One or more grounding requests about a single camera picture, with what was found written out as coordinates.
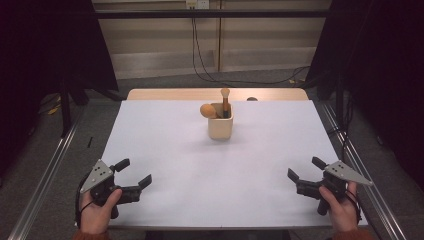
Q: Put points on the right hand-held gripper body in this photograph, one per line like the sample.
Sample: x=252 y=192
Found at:
x=343 y=175

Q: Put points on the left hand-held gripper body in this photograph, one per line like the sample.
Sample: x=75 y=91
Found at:
x=98 y=176

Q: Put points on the beige square cup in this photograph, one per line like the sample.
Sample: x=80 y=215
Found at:
x=220 y=130

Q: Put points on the large makeup brush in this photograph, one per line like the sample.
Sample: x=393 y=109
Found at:
x=208 y=111

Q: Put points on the small makeup brush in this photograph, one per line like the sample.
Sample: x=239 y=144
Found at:
x=225 y=100

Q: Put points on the person's right hand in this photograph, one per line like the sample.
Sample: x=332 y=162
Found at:
x=343 y=213

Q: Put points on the person's left hand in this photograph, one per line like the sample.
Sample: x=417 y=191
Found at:
x=96 y=216

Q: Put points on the small black floor item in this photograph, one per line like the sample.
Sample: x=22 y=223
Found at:
x=90 y=142

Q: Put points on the white table cover sheet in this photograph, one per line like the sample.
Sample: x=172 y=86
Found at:
x=216 y=180

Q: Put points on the black metal stand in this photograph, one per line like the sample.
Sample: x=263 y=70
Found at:
x=65 y=110

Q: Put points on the light wooden table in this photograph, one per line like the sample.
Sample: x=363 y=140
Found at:
x=166 y=94

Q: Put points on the black curtain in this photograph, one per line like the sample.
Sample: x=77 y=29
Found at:
x=383 y=50
x=40 y=40

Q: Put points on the black horizontal bar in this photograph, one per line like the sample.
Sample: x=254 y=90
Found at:
x=233 y=14

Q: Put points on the aluminium floor rail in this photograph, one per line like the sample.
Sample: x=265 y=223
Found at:
x=43 y=180
x=373 y=200

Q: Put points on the white wall socket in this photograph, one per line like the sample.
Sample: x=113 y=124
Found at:
x=197 y=4

